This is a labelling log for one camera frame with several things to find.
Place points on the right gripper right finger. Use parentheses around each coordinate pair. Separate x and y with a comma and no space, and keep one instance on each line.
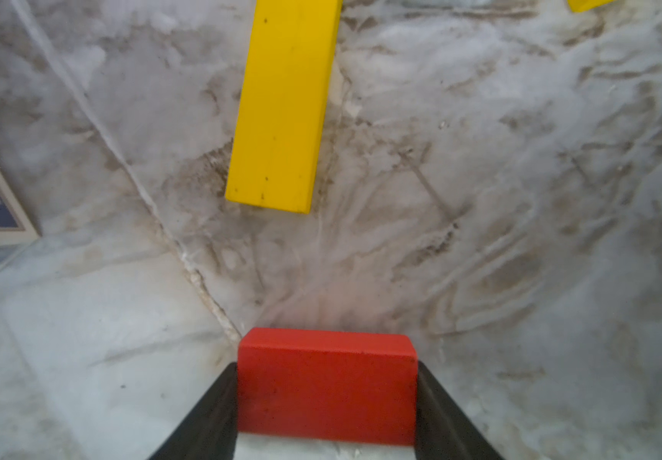
(442,429)

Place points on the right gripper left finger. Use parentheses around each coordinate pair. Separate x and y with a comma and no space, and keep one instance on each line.
(209,431)

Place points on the red block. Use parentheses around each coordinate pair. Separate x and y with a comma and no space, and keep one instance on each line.
(349,387)

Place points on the long yellow block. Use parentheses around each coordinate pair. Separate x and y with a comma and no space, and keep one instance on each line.
(281,113)

